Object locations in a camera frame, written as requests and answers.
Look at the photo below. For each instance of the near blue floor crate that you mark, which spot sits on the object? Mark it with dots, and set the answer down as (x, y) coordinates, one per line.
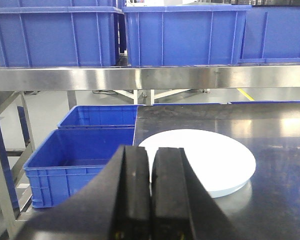
(68, 159)

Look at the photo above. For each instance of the pale blue plate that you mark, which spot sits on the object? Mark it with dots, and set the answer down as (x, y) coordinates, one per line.
(222, 164)

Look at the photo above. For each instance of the right blue shelf crate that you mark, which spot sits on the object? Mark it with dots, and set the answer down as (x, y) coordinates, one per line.
(271, 35)

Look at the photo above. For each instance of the white metal frame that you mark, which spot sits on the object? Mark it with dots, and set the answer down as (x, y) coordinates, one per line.
(148, 95)

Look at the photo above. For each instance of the left blue shelf crate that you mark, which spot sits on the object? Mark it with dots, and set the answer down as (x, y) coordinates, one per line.
(59, 36)

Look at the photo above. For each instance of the steel shelf frame leg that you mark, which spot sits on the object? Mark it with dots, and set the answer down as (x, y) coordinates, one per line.
(13, 209)

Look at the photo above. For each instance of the steel shelf rail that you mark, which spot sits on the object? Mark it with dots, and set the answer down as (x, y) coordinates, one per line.
(150, 78)

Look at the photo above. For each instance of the blue floor crate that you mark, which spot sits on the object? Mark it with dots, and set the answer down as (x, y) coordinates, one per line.
(68, 159)
(100, 117)

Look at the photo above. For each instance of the far blue floor crate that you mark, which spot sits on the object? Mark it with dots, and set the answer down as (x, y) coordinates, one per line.
(100, 117)

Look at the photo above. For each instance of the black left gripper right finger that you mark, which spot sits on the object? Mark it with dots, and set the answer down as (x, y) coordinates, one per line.
(182, 209)

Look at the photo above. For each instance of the middle blue shelf crate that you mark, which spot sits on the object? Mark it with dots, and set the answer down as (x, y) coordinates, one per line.
(185, 35)

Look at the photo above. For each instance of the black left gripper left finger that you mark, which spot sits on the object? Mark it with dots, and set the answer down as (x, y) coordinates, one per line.
(114, 205)

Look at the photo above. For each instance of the blue shelf crate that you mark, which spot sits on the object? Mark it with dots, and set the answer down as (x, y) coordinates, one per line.
(185, 35)
(59, 36)
(271, 35)

